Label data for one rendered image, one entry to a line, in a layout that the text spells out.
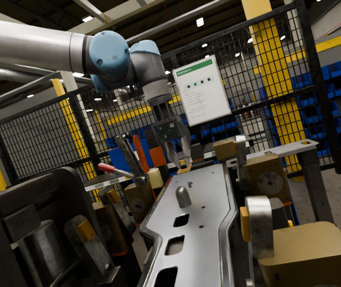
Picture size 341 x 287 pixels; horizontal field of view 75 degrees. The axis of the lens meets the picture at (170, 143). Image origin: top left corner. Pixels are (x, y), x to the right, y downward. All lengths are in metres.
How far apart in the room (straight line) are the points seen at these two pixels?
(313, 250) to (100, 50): 0.44
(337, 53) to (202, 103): 1.76
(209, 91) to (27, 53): 0.87
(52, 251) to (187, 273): 0.23
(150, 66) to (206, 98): 0.62
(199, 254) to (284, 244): 0.14
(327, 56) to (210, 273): 2.48
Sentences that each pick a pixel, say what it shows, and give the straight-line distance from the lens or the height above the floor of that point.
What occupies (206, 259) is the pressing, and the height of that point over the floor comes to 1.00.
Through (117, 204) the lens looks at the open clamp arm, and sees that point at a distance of 0.57.
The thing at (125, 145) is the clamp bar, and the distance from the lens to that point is 0.69.
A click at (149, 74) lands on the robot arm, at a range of 0.61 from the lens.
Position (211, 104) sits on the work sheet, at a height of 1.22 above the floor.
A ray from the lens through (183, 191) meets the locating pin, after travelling 0.55.
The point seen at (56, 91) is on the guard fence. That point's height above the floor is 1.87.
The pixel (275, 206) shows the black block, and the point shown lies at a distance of 0.49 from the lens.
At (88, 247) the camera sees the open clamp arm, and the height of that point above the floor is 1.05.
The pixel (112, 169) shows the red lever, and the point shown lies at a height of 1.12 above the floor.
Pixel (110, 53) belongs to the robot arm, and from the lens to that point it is 0.47.
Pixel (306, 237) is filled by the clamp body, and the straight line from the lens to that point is 0.30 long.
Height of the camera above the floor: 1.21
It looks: 6 degrees down
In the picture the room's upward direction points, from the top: 18 degrees counter-clockwise
